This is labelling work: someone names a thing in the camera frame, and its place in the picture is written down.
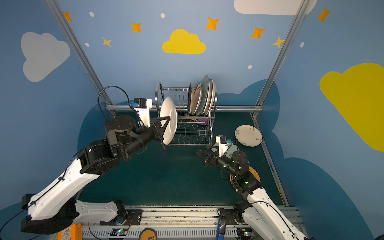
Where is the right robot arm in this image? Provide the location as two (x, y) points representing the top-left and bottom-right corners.
(197, 150), (308, 240)

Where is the green rim lettered plate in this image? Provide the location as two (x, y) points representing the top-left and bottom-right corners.
(159, 96), (178, 146)

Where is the white cloud motif plate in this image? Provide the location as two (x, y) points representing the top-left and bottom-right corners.
(204, 79), (214, 115)

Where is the white red-berry plate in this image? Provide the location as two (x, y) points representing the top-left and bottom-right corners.
(235, 125), (263, 147)

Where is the round black orange logo disc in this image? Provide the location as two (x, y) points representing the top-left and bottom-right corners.
(139, 228), (158, 240)

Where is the orange woven plate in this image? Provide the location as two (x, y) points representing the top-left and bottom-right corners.
(230, 167), (261, 182)

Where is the pink purple silicone spatula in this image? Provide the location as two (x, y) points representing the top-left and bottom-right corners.
(195, 119), (209, 126)

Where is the dark blue speckled plate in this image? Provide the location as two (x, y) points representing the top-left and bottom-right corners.
(187, 83), (193, 115)

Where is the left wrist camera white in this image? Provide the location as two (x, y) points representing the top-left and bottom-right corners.
(131, 98), (153, 128)

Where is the orange sunburst plate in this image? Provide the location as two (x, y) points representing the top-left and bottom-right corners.
(211, 82), (217, 114)
(191, 84), (202, 115)

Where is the stainless steel dish rack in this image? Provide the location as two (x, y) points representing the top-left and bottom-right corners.
(155, 83), (217, 146)

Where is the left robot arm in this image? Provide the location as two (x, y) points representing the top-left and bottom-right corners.
(21, 116), (178, 235)

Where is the blue handled tool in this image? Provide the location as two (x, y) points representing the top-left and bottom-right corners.
(216, 218), (227, 240)

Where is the plain pale green plate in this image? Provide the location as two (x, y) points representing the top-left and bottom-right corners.
(196, 75), (209, 116)

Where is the orange green box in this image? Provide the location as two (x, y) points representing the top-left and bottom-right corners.
(57, 224), (83, 240)

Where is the light green flower plate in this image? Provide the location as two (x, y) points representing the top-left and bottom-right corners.
(211, 143), (238, 159)

